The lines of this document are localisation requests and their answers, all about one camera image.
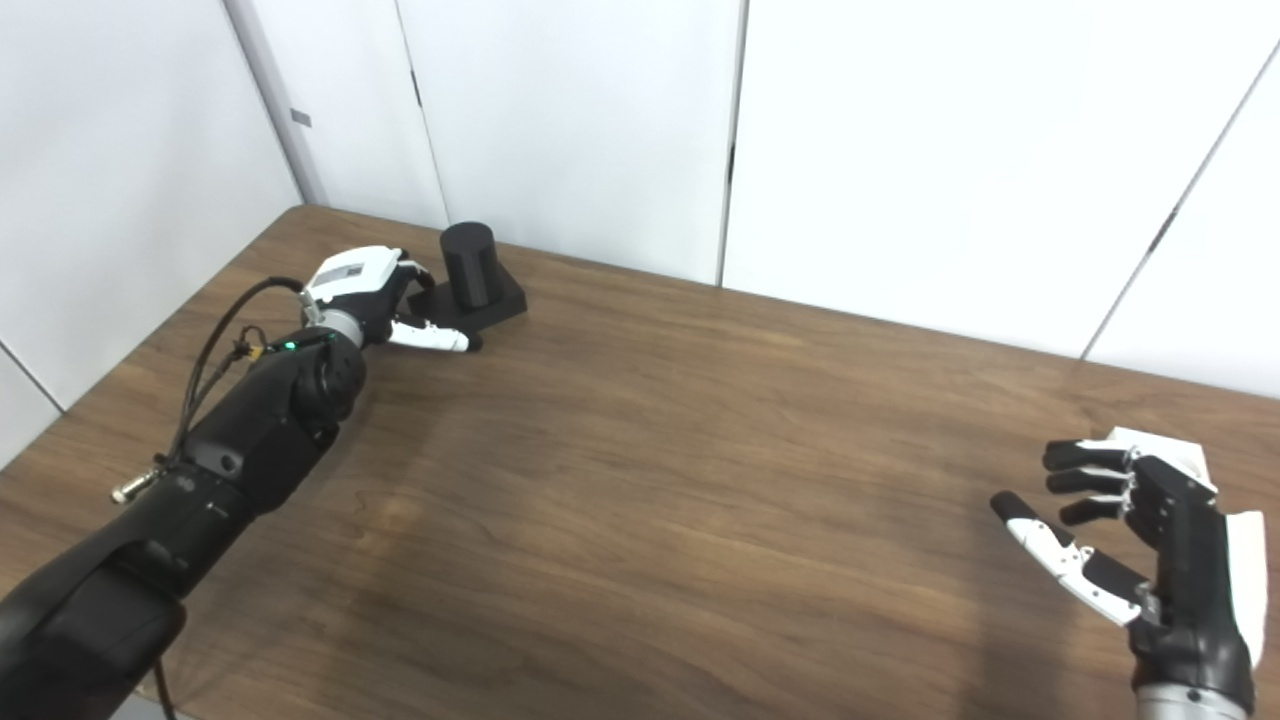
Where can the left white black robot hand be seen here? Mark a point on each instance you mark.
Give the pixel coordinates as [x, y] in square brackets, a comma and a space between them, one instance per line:
[350, 275]

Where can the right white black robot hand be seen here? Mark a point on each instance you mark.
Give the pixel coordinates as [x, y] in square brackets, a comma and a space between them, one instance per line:
[1195, 590]

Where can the black peg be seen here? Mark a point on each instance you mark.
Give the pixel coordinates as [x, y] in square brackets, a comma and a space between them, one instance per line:
[468, 270]

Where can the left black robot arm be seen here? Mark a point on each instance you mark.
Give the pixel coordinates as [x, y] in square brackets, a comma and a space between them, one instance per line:
[240, 450]

